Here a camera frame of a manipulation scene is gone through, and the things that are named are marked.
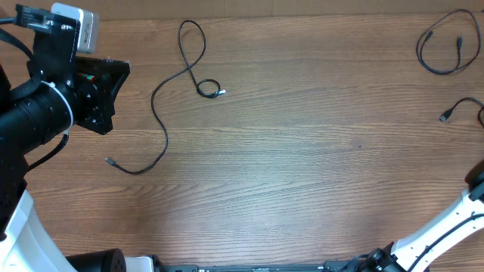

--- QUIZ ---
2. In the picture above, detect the short black cable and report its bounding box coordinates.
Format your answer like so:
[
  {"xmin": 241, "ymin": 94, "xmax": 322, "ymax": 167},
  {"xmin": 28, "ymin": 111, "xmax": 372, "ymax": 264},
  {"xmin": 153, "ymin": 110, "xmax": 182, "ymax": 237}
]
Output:
[{"xmin": 104, "ymin": 20, "xmax": 227, "ymax": 176}]

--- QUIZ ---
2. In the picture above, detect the thin black USB cable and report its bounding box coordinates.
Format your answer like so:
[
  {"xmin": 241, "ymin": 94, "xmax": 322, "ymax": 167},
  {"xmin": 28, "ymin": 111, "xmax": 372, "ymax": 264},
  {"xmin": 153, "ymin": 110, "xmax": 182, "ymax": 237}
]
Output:
[{"xmin": 415, "ymin": 8, "xmax": 482, "ymax": 76}]

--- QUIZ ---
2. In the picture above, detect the black cable with USB-A plug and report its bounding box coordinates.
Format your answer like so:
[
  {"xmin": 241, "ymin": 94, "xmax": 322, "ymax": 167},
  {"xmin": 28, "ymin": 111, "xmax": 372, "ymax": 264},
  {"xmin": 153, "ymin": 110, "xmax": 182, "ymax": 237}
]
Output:
[{"xmin": 439, "ymin": 97, "xmax": 484, "ymax": 129}]

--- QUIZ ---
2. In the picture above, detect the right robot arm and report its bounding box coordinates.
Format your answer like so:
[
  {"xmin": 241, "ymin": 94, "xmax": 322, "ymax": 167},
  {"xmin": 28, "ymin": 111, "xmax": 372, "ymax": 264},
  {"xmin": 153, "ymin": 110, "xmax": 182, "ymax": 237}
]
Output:
[{"xmin": 323, "ymin": 162, "xmax": 483, "ymax": 272}]

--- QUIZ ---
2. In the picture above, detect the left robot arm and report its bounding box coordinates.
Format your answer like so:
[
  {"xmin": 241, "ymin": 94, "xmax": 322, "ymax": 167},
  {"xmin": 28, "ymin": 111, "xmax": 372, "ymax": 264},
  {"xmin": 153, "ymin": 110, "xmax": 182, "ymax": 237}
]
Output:
[{"xmin": 1, "ymin": 3, "xmax": 163, "ymax": 271}]

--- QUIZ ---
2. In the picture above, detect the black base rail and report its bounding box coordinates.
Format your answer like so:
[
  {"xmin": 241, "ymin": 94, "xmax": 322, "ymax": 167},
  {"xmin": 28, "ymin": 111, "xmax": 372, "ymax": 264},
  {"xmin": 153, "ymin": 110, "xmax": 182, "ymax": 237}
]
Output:
[{"xmin": 154, "ymin": 259, "xmax": 361, "ymax": 272}]

